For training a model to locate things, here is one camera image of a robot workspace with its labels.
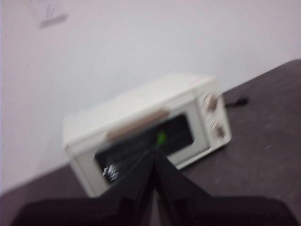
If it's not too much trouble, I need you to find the white wall socket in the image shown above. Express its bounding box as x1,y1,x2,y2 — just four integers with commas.
37,0,70,29

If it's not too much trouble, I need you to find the white oven knob, slanted grip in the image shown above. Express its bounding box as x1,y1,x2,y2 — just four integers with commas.
203,93,221,112

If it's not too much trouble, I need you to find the white toaster oven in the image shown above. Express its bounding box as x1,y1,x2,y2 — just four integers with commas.
63,74,232,197

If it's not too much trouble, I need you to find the purple eggplant with green stem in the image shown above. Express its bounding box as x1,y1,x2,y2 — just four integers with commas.
156,131,167,148

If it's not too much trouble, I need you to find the glass oven door with handle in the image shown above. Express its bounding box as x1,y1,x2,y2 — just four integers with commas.
67,93,212,197

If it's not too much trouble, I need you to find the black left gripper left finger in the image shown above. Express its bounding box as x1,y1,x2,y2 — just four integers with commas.
98,149,156,226

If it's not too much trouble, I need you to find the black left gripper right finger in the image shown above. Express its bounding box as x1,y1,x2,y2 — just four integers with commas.
154,149,209,226

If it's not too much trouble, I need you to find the black power cable with plug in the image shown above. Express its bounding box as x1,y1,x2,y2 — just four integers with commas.
225,96,250,108

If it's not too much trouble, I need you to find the white oven knob, upright grip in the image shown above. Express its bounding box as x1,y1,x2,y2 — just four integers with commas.
211,121,228,139

